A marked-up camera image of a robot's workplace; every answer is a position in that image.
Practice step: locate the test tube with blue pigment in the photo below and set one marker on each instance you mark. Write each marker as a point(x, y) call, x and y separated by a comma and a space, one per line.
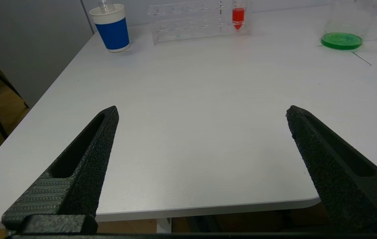
point(102, 6)

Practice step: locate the blue and white paper cup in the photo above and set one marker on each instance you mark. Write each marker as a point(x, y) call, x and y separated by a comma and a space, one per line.
point(113, 34)

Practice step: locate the clear glass beaker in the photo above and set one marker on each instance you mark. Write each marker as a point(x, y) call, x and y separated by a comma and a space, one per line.
point(341, 40)

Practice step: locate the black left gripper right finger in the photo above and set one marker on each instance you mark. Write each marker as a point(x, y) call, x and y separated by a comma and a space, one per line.
point(337, 172)

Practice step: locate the test tube with red pigment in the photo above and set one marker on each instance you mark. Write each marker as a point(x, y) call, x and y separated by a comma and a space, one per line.
point(238, 15)

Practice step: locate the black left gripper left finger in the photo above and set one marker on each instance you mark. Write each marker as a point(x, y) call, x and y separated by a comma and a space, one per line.
point(85, 172)

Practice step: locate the white table leg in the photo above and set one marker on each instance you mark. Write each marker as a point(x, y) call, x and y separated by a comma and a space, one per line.
point(164, 226)

